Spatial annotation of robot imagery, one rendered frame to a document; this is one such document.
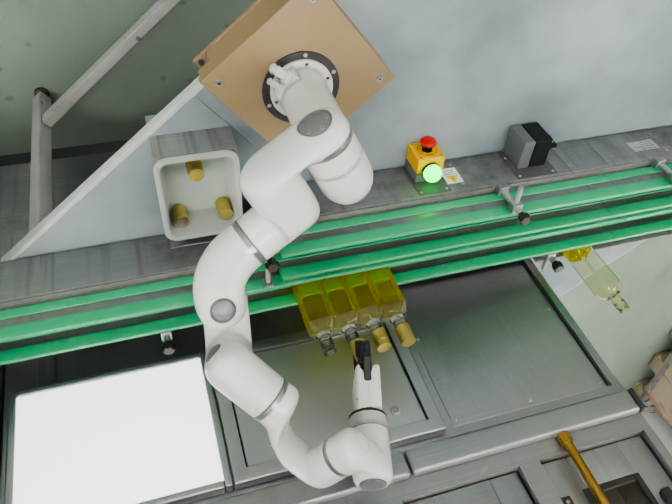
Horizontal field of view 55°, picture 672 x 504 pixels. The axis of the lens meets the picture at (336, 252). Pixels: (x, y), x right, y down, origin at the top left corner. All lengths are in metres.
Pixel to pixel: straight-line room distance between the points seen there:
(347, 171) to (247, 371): 0.37
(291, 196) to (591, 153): 1.02
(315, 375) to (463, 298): 0.48
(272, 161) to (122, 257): 0.64
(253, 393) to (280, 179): 0.36
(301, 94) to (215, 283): 0.39
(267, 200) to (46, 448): 0.77
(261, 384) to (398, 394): 0.49
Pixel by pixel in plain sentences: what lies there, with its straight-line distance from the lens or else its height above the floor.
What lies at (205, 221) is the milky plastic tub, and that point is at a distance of 1.50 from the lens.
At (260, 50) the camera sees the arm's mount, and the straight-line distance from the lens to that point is 1.24.
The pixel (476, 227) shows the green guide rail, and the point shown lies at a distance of 1.64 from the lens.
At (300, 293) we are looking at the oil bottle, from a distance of 1.47.
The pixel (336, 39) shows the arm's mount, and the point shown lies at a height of 0.84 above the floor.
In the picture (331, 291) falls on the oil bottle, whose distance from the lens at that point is 1.47.
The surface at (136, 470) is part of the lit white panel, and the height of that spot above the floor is 1.24.
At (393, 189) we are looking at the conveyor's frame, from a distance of 1.55.
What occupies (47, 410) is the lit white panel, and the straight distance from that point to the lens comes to 1.56.
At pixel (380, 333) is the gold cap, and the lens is 1.42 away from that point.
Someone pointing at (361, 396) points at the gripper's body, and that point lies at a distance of 1.27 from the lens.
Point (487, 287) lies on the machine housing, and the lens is 1.81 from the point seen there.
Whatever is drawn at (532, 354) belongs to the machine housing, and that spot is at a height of 1.17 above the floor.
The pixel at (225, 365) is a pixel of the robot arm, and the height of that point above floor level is 1.29.
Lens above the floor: 1.91
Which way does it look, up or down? 41 degrees down
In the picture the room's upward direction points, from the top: 157 degrees clockwise
